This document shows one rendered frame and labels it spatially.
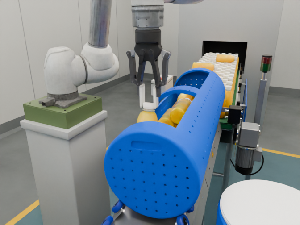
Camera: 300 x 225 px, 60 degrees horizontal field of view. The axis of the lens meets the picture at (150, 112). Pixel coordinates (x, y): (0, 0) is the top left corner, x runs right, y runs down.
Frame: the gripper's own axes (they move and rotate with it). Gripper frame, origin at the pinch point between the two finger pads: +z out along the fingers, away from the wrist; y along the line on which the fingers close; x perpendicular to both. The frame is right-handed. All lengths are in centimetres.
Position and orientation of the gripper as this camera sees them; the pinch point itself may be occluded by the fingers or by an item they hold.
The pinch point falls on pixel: (148, 96)
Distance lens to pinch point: 81.3
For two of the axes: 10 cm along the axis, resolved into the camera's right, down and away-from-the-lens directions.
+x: 3.3, -3.4, 8.8
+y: 9.4, 1.0, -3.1
